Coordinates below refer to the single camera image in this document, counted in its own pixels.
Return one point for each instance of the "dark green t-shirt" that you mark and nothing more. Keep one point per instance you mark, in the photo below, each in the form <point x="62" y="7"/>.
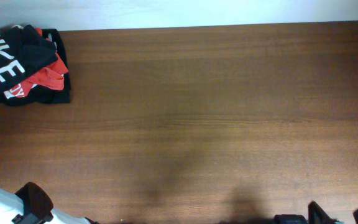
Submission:
<point x="23" y="52"/>

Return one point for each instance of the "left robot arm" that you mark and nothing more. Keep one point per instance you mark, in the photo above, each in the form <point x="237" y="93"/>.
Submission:
<point x="31" y="205"/>

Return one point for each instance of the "red printed t-shirt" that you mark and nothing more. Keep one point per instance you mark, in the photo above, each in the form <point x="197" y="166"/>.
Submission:
<point x="49" y="76"/>

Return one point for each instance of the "black folded garment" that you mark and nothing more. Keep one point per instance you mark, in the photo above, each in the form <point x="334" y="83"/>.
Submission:
<point x="43" y="94"/>

